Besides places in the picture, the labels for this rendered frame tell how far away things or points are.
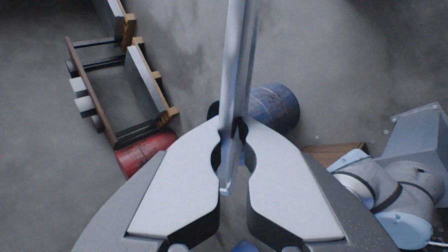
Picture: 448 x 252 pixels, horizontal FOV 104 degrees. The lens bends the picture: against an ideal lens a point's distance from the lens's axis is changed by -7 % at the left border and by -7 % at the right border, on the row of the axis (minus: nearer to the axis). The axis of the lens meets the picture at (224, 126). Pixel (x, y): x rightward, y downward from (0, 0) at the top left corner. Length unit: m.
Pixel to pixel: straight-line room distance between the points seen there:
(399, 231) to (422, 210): 0.07
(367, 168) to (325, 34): 0.80
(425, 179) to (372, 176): 0.19
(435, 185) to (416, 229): 0.18
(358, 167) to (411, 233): 0.18
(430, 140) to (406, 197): 0.30
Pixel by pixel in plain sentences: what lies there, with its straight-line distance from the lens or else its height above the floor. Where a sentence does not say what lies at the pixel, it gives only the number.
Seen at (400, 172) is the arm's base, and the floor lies 0.50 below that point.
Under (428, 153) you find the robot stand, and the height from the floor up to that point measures 0.45.
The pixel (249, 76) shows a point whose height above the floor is 0.90.
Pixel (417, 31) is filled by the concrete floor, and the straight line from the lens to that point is 1.12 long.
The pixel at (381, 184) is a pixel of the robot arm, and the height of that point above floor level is 0.64.
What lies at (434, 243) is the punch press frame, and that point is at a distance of 1.35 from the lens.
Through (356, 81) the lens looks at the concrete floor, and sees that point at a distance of 1.19.
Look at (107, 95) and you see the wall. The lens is 3.79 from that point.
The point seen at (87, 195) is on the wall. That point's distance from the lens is 3.50.
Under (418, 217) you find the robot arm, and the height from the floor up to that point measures 0.65.
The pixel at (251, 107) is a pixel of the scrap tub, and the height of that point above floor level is 0.40.
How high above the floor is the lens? 1.12
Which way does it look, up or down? 35 degrees down
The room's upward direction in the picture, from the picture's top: 117 degrees counter-clockwise
